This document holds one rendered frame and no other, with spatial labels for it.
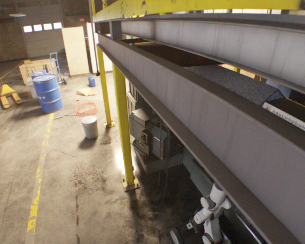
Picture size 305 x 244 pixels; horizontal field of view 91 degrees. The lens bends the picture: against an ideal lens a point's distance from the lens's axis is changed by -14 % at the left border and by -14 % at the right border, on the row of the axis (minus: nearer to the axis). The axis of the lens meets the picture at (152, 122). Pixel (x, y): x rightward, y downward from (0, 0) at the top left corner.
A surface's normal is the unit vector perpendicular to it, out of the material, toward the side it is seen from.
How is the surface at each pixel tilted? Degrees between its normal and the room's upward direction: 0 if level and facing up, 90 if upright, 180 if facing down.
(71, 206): 0
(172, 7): 90
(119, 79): 90
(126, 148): 90
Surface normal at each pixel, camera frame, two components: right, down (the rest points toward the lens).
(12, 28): 0.37, 0.49
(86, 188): 0.00, -0.85
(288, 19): -0.93, 0.19
